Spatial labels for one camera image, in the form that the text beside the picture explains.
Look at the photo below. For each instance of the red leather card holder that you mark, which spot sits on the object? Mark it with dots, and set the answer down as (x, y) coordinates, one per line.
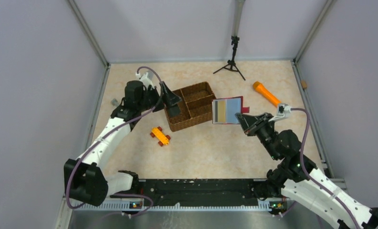
(233, 105)

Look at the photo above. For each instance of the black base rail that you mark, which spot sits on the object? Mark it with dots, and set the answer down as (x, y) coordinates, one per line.
(207, 193)

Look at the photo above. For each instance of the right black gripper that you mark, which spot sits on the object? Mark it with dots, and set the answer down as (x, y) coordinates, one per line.
(258, 125)

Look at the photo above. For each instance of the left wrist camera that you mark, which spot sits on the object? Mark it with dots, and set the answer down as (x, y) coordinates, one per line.
(146, 78)

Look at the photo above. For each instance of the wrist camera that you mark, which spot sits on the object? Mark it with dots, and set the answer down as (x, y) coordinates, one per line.
(283, 112)
(146, 78)

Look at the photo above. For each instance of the small brown wall block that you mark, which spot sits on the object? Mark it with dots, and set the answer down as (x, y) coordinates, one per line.
(303, 84)

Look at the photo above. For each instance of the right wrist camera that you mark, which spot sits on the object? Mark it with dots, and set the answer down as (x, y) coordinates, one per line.
(283, 112)

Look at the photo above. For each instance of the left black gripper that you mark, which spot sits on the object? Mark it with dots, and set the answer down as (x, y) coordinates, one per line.
(160, 96)

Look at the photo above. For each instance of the gold striped credit card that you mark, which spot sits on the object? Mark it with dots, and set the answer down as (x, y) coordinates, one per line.
(219, 111)

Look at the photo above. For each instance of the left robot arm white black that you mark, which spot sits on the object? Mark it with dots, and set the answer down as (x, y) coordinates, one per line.
(84, 181)

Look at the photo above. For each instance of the orange toy car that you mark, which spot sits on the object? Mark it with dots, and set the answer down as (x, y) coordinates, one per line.
(157, 132)

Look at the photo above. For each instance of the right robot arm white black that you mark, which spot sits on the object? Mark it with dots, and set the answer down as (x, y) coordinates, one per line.
(298, 178)

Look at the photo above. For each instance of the black tripod stand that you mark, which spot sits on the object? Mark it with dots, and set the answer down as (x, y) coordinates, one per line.
(231, 64)

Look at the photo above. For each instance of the brown wicker divided basket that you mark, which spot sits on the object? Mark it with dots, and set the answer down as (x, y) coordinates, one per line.
(195, 107)

